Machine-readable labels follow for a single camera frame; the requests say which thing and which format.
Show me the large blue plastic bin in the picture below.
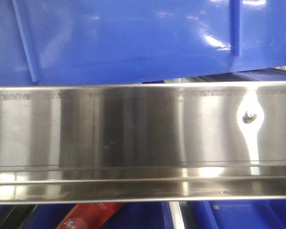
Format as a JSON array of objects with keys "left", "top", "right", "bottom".
[{"left": 0, "top": 0, "right": 286, "bottom": 86}]

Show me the blue bin lower left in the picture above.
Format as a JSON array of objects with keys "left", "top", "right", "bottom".
[{"left": 23, "top": 202, "right": 173, "bottom": 229}]

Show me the blue bin lower right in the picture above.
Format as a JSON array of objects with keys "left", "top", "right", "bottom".
[{"left": 189, "top": 199, "right": 286, "bottom": 229}]

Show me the white bar between lower bins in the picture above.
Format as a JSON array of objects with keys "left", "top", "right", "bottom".
[{"left": 169, "top": 201, "right": 185, "bottom": 229}]

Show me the red printed package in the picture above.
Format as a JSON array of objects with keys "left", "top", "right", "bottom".
[{"left": 56, "top": 202, "right": 125, "bottom": 229}]

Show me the stainless steel conveyor side rail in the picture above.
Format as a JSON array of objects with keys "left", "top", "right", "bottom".
[{"left": 0, "top": 81, "right": 286, "bottom": 204}]

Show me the silver screw in rail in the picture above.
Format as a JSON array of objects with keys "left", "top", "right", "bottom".
[{"left": 242, "top": 111, "right": 257, "bottom": 124}]

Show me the blue bin behind rail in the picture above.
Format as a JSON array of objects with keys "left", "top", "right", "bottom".
[{"left": 144, "top": 66, "right": 286, "bottom": 83}]

